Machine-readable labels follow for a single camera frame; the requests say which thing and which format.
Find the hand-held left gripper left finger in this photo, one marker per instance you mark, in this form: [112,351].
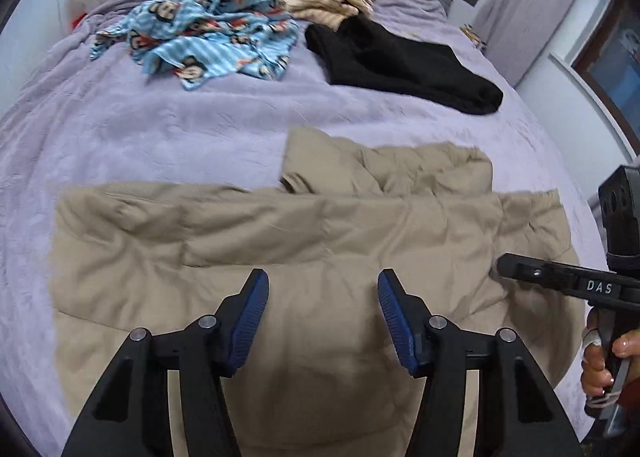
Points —
[247,322]

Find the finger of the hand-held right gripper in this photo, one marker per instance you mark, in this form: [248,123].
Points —
[530,272]

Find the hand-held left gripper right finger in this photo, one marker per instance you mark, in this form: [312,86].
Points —
[397,322]

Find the khaki puffer jacket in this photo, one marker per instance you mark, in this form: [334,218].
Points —
[300,227]

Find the person's right hand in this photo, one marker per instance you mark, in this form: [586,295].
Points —
[595,372]

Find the dark framed window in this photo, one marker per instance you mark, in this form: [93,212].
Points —
[615,52]

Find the purple plush blanket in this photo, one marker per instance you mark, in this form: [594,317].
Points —
[150,127]

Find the yellow patterned box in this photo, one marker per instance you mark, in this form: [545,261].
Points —
[474,37]

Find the black folded garment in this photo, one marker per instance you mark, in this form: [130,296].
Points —
[400,67]

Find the blue monkey print pajamas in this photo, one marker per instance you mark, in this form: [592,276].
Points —
[200,32]

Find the small red box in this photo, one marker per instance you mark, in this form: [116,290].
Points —
[79,19]

